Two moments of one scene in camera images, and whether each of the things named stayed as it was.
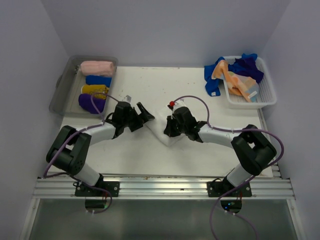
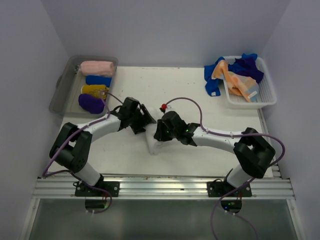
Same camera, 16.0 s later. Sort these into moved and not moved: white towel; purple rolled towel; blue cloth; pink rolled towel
Moved: white towel
Not moved: pink rolled towel; purple rolled towel; blue cloth
